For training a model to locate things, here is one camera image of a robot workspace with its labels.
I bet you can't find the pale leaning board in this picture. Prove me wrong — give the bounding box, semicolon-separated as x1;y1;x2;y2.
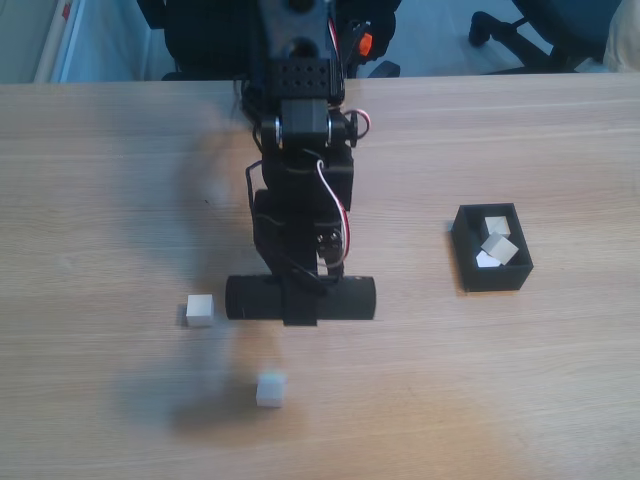
32;0;151;84

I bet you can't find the dark blue office chair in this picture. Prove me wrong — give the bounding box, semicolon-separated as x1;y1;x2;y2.
468;0;634;76

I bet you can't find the black camera cable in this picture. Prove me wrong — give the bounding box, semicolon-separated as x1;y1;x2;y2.
244;162;346;294

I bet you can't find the person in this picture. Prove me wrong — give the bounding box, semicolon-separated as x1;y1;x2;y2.
604;7;640;74

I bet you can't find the black open box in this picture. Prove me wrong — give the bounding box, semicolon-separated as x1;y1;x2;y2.
451;202;535;294

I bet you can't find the black oval camera box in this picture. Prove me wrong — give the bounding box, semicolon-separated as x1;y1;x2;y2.
223;273;378;327

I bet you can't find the white and red servo cable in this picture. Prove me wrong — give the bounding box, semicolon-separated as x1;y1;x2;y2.
314;158;352;270

